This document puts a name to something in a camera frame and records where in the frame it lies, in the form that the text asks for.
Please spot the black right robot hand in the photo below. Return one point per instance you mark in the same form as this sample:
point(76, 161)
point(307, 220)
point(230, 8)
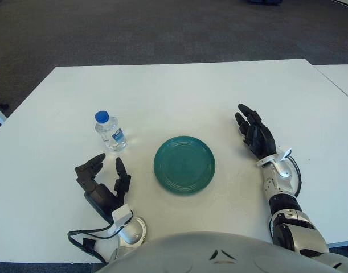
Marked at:
point(260, 139)

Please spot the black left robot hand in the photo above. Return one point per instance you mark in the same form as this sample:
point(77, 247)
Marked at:
point(102, 199)

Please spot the clear bottle with blue cap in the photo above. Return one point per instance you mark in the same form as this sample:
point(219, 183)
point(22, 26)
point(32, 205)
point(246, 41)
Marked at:
point(111, 133)

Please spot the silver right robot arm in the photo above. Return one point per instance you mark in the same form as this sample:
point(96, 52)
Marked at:
point(293, 224)

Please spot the round green plate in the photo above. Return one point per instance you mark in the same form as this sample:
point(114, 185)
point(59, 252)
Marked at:
point(184, 165)

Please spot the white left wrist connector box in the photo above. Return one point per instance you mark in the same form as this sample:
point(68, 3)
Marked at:
point(121, 214)

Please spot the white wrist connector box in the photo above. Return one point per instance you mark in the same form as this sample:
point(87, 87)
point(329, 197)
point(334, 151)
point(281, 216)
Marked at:
point(284, 153)
point(121, 214)

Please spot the white right wrist connector box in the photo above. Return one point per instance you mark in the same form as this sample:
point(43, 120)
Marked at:
point(284, 153)

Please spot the white neighbouring table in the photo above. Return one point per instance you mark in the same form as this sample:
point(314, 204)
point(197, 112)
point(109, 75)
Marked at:
point(341, 78)

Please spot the grey robot torso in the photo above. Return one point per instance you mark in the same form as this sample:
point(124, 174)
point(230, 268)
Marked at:
point(190, 253)

